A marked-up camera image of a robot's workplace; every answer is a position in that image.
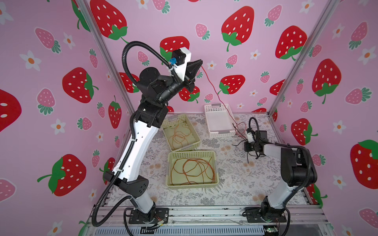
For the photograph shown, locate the small green basket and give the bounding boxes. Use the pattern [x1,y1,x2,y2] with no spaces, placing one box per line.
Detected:
[161,114,201,152]

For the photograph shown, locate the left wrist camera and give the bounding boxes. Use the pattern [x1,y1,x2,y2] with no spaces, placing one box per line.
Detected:
[169,47,192,81]

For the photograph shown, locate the white plastic basket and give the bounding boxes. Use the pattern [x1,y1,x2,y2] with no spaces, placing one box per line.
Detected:
[204,104,236,138]

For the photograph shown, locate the large green basket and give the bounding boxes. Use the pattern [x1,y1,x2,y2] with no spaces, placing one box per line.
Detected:
[166,150,220,189]

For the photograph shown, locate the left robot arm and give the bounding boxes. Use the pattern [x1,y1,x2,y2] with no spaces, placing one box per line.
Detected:
[92,41,203,227]

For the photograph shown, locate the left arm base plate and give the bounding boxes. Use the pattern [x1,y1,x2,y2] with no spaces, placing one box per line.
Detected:
[128,207,169,224]

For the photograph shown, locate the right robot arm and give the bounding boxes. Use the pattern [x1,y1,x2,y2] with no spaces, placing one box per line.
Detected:
[242,117,318,223]

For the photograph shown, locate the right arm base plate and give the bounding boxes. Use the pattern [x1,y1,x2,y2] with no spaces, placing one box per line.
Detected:
[242,207,287,223]

